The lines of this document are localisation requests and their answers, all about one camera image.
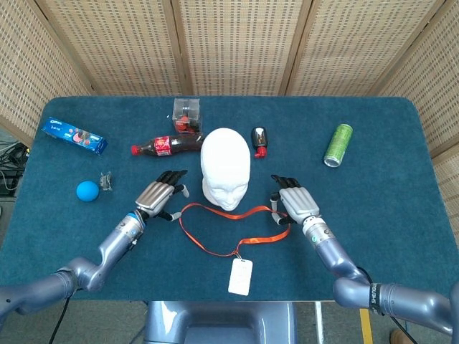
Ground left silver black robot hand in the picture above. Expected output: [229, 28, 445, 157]
[134, 169, 190, 222]

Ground woven folding screen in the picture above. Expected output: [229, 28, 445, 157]
[0, 0, 459, 234]

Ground blue cookie box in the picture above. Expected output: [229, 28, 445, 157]
[40, 116, 109, 156]

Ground orange lanyard with white badge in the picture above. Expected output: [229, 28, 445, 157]
[178, 202, 292, 258]

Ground black and red small gadget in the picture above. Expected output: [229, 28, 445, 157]
[250, 126, 269, 159]

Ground blue table cloth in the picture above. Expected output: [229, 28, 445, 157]
[0, 95, 459, 302]

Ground blue ball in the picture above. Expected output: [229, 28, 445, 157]
[75, 180, 100, 202]

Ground clear plastic box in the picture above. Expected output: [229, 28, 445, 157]
[171, 97, 203, 135]

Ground black floor cables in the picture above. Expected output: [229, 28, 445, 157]
[0, 141, 32, 196]

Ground green drink can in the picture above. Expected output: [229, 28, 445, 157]
[323, 123, 354, 168]

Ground white badge card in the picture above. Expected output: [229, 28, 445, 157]
[227, 257, 254, 297]

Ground cola bottle with red cap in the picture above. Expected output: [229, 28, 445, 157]
[130, 135, 205, 158]

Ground white table leg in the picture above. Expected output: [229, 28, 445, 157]
[314, 300, 325, 344]

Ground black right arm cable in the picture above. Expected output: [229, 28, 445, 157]
[356, 265, 412, 338]

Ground grey-blue robot torso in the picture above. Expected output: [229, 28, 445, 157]
[143, 300, 298, 344]

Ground black printed arm strap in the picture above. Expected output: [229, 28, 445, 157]
[368, 282, 384, 316]

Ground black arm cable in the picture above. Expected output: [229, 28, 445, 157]
[356, 265, 412, 338]
[49, 295, 71, 344]

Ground brown shoe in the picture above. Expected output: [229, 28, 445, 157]
[389, 328, 415, 344]

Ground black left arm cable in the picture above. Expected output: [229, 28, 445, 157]
[49, 295, 71, 344]

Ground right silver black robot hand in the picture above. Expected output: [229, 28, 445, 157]
[269, 174, 321, 226]

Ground white mannequin head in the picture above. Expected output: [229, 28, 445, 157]
[199, 127, 252, 211]

